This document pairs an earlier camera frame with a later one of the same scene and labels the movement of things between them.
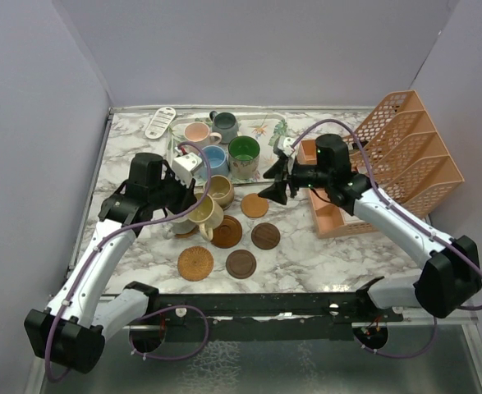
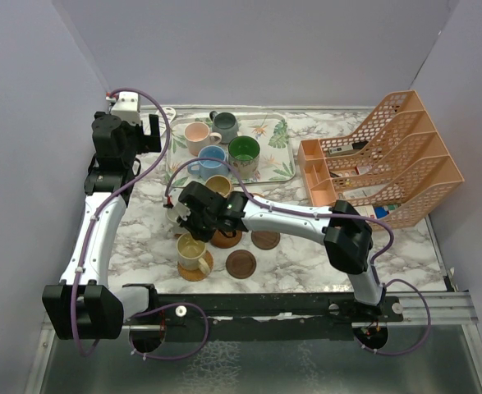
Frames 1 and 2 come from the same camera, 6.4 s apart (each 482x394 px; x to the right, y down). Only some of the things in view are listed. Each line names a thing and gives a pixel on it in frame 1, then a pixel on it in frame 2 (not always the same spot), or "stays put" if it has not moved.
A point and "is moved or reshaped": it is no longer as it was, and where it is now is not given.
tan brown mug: x=222 y=190 stays put
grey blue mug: x=224 y=124 stays put
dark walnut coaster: x=265 y=235 stays put
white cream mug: x=181 y=226 stays put
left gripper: x=188 y=193 -> x=149 y=142
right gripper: x=277 y=190 -> x=187 y=225
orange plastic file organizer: x=397 y=147 stays put
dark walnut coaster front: x=241 y=264 stays put
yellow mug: x=208 y=215 is moved or reshaped
